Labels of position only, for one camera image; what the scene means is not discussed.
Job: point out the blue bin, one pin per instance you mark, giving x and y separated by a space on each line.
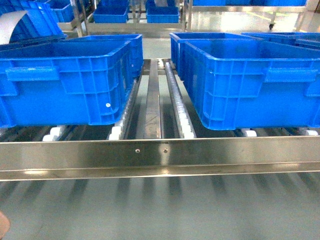
65 83
250 83
111 11
162 11
310 40

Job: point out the stainless steel shelf rack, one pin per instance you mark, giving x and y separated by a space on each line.
160 138

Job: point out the blue bin rear right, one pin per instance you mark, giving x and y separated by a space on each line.
162 11

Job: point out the blue bin rear left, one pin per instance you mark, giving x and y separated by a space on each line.
111 11

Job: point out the blue bin front left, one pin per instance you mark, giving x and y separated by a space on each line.
65 83

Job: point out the blue bin front right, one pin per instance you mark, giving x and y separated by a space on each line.
250 83

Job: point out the blue bin far right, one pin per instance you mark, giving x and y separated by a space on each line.
310 40

